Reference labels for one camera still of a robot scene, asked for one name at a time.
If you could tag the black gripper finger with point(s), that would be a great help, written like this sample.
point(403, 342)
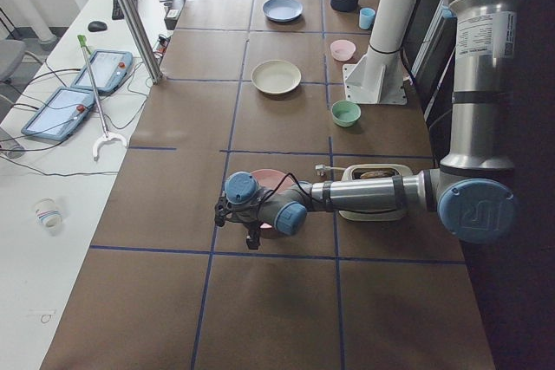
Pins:
point(253, 240)

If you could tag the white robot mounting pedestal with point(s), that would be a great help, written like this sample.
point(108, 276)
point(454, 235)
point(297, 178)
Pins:
point(377, 79)

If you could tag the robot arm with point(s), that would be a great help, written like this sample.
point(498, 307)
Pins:
point(468, 189)

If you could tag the green bowl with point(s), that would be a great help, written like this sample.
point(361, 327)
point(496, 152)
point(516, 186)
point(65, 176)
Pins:
point(345, 113)

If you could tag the near teach pendant tablet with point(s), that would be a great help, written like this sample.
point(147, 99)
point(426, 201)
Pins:
point(60, 115)

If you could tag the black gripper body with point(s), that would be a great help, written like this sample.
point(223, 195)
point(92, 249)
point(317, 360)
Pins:
point(251, 231)

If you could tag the blue plate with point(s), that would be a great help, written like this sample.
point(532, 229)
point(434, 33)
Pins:
point(282, 11)

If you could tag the cream plate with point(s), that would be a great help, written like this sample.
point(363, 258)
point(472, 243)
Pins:
point(276, 77)

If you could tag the teach pendant tablet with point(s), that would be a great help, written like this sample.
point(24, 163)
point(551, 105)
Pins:
point(109, 69)
point(60, 115)

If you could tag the far teach pendant tablet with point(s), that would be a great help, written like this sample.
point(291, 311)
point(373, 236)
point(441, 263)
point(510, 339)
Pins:
point(109, 69)

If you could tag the pink bowl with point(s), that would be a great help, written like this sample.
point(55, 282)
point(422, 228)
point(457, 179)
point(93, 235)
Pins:
point(342, 50)

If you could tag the pink plate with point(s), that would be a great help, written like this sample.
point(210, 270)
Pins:
point(272, 179)

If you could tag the black box on desk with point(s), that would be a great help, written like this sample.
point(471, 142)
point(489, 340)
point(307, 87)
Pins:
point(173, 11)

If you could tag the cream toaster with bread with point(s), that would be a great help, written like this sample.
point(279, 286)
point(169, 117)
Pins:
point(373, 199)

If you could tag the reacher grabber stick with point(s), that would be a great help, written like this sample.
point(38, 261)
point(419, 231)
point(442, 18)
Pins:
point(106, 136)

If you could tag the paper cup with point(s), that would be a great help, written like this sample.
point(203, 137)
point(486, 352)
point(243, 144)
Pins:
point(48, 215)

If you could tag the black computer mouse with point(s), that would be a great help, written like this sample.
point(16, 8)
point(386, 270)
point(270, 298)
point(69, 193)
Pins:
point(97, 26)

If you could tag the light blue cup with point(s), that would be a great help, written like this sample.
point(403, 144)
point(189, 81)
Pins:
point(366, 18)

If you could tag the aluminium frame post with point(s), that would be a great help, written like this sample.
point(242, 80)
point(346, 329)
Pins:
point(139, 35)

